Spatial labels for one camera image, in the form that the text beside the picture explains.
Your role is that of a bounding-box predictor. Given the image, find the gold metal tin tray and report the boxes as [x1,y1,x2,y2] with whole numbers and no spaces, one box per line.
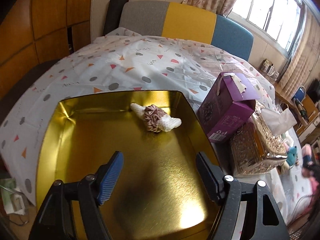
[36,90,219,239]

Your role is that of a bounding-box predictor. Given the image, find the black rolled mat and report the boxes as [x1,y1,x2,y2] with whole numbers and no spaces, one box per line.
[103,0,129,35]

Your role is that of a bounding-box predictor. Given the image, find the wooden wardrobe panels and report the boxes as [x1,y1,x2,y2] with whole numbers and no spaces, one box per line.
[1,0,91,96]

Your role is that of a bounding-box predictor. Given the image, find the white sock with scrunchie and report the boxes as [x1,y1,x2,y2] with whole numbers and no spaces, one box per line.
[130,103,182,133]

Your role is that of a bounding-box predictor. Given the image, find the jars on desk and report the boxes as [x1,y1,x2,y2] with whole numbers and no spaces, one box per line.
[260,59,279,81]

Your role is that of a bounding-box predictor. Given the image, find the window with white frame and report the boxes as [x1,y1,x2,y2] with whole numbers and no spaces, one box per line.
[228,0,305,58]

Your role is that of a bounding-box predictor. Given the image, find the purple cardboard box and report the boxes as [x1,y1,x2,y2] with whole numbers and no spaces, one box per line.
[197,72,259,143]

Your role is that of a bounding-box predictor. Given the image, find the wooden side desk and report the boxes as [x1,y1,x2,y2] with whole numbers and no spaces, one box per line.
[258,70,319,141]

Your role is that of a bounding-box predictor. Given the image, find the blue folding chair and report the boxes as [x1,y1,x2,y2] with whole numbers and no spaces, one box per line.
[292,86,306,102]

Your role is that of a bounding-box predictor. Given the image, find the gold ornate tissue box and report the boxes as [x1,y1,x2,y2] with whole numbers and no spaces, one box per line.
[231,101,287,177]

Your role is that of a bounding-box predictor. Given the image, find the blue plush elephant toy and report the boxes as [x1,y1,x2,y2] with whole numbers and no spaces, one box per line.
[283,144,297,170]

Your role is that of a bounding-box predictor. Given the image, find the grey yellow blue sofa back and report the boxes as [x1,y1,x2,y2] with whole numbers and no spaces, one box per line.
[119,1,254,61]

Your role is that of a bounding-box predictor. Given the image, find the pink blanket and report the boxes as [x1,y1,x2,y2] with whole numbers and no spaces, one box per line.
[302,144,319,215]

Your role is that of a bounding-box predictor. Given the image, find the patterned white tablecloth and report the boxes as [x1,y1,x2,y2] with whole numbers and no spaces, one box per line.
[0,27,313,225]

